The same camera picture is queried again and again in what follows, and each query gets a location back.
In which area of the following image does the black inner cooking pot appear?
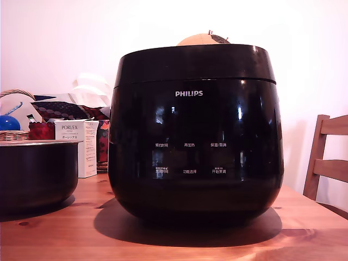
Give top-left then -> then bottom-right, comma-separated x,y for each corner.
0,139 -> 84,215

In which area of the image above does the wicker basket with handle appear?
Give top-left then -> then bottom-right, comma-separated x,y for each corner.
0,88 -> 37,142

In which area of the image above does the black Philips rice cooker body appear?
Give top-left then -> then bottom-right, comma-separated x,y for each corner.
107,78 -> 285,227

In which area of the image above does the red fabric pouch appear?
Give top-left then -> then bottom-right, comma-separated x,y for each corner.
28,122 -> 55,141

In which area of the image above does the tall white printed box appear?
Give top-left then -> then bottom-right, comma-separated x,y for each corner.
78,120 -> 100,179

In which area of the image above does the dark dotted patterned cloth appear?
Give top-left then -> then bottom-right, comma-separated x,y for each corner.
30,101 -> 110,122

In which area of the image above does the white bag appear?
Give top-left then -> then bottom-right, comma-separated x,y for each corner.
69,72 -> 111,108

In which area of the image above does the red patterned tin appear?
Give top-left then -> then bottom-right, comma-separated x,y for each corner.
96,119 -> 111,164

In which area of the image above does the tan globe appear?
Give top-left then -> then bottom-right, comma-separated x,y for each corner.
176,30 -> 232,46

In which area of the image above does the white Porlex box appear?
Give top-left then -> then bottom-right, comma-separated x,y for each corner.
53,120 -> 85,142

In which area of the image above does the black rice cooker lid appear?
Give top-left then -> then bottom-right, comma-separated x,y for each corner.
113,43 -> 277,88

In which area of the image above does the blue ball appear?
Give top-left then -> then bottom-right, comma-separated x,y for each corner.
0,114 -> 22,132

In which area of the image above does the wooden chair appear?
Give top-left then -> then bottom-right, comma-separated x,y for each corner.
302,114 -> 348,216

